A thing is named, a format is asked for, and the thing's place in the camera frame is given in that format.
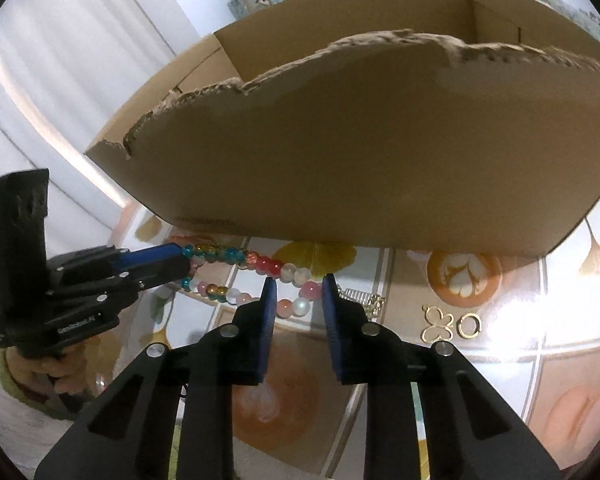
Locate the multicolour bead bracelet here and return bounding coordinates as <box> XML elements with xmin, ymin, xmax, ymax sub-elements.
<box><xmin>179</xmin><ymin>242</ymin><xmax>326</xmax><ymax>319</ymax></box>

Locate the gold ring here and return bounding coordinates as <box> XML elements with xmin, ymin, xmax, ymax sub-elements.
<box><xmin>457</xmin><ymin>313</ymin><xmax>482</xmax><ymax>340</ymax></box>

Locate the white green fluffy blanket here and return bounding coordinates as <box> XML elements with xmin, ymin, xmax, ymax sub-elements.
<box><xmin>0</xmin><ymin>343</ymin><xmax>112</xmax><ymax>480</ymax></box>

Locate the white curtain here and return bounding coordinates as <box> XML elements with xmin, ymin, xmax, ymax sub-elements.
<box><xmin>0</xmin><ymin>0</ymin><xmax>232</xmax><ymax>252</ymax></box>

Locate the brown cardboard box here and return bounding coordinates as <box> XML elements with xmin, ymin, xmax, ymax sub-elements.
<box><xmin>87</xmin><ymin>0</ymin><xmax>600</xmax><ymax>257</ymax></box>

